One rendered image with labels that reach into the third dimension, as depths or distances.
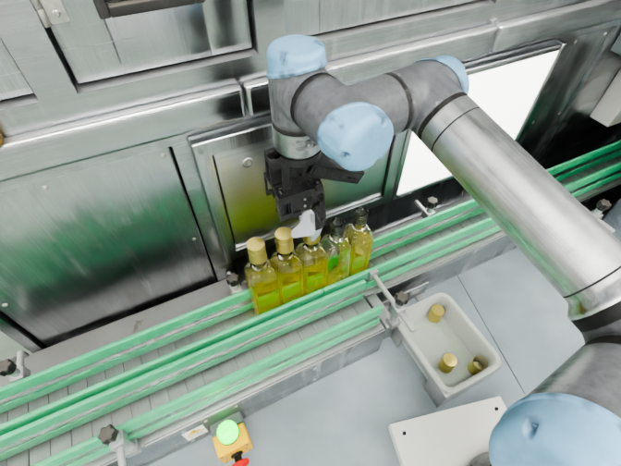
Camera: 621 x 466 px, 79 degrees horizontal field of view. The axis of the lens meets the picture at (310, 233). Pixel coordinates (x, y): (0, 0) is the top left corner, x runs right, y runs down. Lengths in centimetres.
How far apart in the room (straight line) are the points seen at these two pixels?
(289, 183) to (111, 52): 31
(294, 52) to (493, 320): 93
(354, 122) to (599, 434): 33
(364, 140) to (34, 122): 47
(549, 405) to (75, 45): 67
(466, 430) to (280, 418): 42
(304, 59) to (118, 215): 48
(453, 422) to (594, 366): 64
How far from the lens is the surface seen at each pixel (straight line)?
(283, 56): 49
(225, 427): 89
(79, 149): 67
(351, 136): 41
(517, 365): 116
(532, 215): 45
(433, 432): 99
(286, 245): 72
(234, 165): 73
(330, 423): 99
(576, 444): 36
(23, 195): 76
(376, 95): 46
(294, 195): 60
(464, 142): 47
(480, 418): 104
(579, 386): 39
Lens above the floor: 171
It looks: 50 degrees down
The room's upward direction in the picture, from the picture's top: straight up
